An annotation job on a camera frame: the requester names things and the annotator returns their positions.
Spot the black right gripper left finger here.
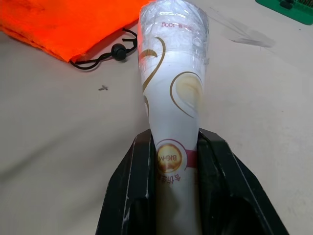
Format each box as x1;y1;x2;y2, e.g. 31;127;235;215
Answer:
94;129;159;235

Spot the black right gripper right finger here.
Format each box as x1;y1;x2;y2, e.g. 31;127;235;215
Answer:
195;130;290;235

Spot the white cosmetic tube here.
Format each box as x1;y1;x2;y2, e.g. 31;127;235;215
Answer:
137;0;210;235

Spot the green mat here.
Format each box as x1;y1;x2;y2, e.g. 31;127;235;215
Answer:
255;0;313;26

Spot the black drawstring cord with toggle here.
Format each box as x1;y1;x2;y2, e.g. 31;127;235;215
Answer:
70;28;138;69

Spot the orange drawstring pouch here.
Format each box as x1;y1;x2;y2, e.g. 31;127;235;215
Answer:
0;0;149;64

